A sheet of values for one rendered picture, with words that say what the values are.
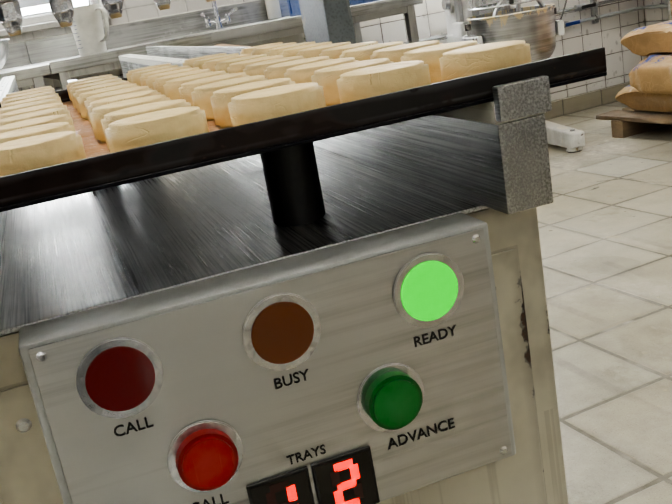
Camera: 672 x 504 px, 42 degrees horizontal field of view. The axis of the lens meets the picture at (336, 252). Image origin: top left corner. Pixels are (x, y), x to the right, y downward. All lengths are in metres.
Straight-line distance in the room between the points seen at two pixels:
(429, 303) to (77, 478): 0.19
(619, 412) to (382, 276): 1.61
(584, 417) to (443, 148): 1.53
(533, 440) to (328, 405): 0.15
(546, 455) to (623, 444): 1.35
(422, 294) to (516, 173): 0.08
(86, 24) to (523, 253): 3.49
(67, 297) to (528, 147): 0.25
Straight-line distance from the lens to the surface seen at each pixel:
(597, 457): 1.88
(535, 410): 0.56
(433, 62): 0.54
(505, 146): 0.47
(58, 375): 0.43
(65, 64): 3.72
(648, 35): 4.71
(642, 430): 1.97
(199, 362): 0.43
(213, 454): 0.44
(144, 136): 0.43
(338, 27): 1.30
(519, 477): 0.57
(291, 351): 0.44
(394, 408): 0.46
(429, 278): 0.46
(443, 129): 0.52
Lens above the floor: 0.97
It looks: 16 degrees down
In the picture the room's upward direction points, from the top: 10 degrees counter-clockwise
